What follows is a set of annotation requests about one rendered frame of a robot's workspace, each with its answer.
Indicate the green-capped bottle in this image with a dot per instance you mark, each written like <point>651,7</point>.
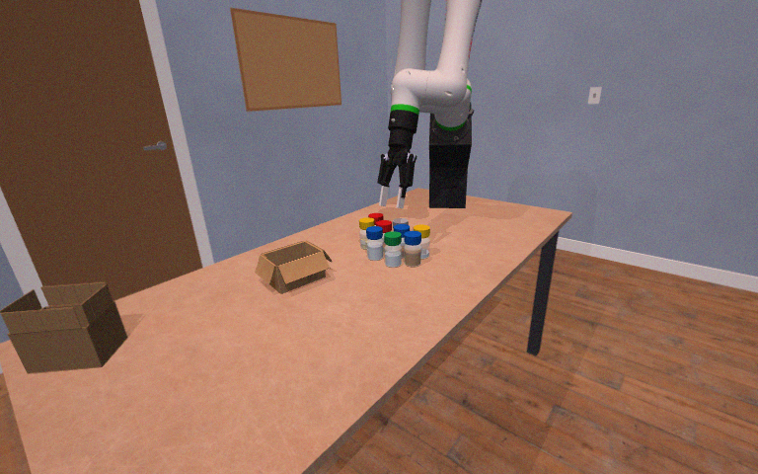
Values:
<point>393,249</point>

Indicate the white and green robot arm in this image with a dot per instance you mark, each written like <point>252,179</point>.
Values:
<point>445,92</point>

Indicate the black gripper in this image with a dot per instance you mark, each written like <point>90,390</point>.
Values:
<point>400,140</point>

